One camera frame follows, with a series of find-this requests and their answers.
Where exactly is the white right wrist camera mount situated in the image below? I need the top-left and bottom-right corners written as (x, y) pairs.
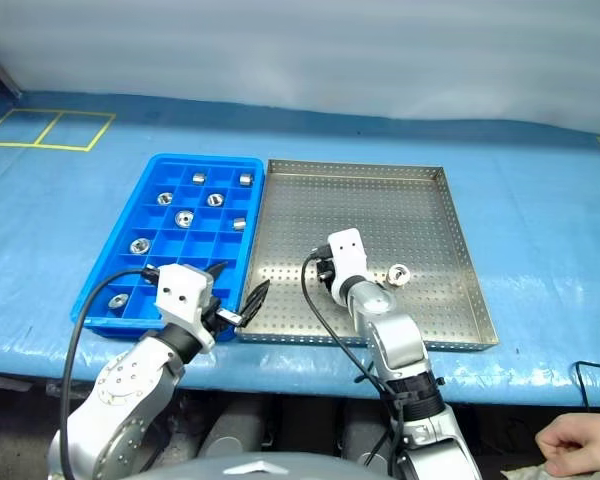
top-left (327, 227), bottom-right (370, 301)

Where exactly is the person's bare hand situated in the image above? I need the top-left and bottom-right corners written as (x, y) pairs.
top-left (535, 412), bottom-right (600, 476)

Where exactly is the grey rounded cylinder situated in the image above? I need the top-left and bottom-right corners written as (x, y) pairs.
top-left (199, 399), bottom-right (269, 456)
top-left (342, 399), bottom-right (396, 466)

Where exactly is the perforated metal tray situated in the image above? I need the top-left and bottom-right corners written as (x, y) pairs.
top-left (234, 158), bottom-right (500, 354)

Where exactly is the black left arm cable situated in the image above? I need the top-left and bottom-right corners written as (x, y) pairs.
top-left (59, 267), bottom-right (161, 480)

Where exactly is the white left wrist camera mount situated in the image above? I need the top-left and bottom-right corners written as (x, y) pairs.
top-left (154, 264), bottom-right (216, 354)

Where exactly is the grey robot torso cover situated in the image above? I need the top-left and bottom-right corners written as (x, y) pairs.
top-left (144, 452), bottom-right (366, 480)

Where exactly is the blue compartment tray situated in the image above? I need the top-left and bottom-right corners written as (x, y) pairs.
top-left (69, 153), bottom-right (266, 344)

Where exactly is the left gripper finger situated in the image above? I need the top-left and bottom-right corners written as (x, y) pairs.
top-left (209, 260), bottom-right (230, 288)
top-left (238, 278), bottom-right (273, 330)

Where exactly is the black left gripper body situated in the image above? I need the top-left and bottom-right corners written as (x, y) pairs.
top-left (202, 284), bottom-right (244, 336)

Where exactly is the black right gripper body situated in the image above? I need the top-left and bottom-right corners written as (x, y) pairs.
top-left (319, 256), bottom-right (338, 297)

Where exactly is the thin black adapter cable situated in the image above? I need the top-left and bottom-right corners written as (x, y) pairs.
top-left (573, 344), bottom-right (600, 412)

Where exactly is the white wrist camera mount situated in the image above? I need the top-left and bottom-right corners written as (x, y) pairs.
top-left (154, 264), bottom-right (216, 354)
top-left (327, 227), bottom-right (370, 301)

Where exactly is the dark metal frame bar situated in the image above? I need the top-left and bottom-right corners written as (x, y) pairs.
top-left (0, 37), bottom-right (24, 99)

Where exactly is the white crumpled cloth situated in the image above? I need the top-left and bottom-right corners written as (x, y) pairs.
top-left (499, 462), bottom-right (556, 480)

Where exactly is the blue plastic table cover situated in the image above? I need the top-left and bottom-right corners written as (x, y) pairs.
top-left (0, 89), bottom-right (600, 409)

